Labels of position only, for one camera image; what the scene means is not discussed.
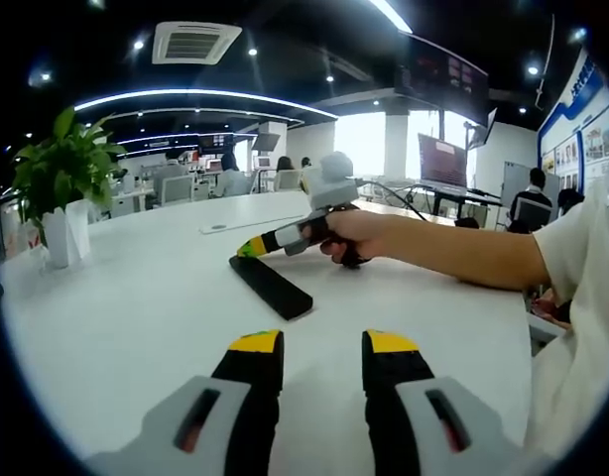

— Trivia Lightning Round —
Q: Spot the tilted black monitor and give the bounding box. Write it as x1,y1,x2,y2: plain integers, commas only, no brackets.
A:
251,131,282,152

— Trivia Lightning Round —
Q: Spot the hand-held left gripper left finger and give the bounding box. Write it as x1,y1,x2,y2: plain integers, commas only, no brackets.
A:
83,327,286,476

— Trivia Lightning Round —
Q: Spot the white table cable cover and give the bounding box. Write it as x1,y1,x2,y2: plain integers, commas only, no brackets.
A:
198,213,308,236

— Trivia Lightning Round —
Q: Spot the long ceiling light strip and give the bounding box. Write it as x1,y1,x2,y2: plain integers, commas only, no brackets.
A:
369,0,414,35

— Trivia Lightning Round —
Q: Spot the person's right hand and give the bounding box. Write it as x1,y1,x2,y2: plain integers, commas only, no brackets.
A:
302,207,389,265

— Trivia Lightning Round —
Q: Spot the black cable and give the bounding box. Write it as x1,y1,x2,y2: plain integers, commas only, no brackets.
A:
356,180,429,222

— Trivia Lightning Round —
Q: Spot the ceiling air conditioner unit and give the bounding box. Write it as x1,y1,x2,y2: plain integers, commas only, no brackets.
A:
151,20,244,65

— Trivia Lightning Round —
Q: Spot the green plant in white pot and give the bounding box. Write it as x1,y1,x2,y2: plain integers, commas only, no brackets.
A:
10,106,128,270

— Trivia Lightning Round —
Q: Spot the small wall-mounted screen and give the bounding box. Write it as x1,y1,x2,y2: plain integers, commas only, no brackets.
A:
463,106,499,150

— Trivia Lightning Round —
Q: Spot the black remote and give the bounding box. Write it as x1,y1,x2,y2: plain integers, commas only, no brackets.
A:
228,255,314,323

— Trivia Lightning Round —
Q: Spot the dark display on stand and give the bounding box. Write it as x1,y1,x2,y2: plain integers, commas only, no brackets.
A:
417,132,470,192

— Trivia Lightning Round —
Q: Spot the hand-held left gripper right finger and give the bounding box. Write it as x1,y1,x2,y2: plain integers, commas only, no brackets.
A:
361,327,539,476

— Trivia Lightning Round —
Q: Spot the red white small carton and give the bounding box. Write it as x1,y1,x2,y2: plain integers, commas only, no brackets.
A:
4,230,43,262

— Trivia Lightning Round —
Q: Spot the curved ceiling light strip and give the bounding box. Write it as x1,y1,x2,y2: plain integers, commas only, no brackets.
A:
73,88,339,119

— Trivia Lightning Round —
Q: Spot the white table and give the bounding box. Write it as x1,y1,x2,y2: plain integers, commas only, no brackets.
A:
0,190,534,476

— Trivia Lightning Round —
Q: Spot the white office chair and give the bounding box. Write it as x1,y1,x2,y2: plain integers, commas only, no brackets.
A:
274,169,304,192
159,174,195,205

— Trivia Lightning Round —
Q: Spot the hanging dark ceiling monitor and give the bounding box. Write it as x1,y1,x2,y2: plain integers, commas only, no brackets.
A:
394,30,490,126

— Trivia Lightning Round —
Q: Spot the white standing whiteboard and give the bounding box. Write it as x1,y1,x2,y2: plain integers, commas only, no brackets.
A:
501,160,535,200

